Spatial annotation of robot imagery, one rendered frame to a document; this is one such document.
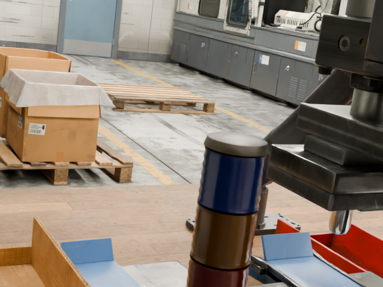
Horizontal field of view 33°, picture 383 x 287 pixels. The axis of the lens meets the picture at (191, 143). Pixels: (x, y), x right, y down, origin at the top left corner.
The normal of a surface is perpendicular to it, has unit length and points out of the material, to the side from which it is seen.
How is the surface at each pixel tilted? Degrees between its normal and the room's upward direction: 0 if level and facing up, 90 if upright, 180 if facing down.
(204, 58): 90
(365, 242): 90
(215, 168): 76
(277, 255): 60
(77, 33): 90
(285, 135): 81
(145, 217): 0
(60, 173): 90
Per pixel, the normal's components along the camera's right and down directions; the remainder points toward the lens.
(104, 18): 0.41, 0.25
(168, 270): 0.13, -0.97
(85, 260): 0.51, -0.26
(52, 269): -0.88, 0.00
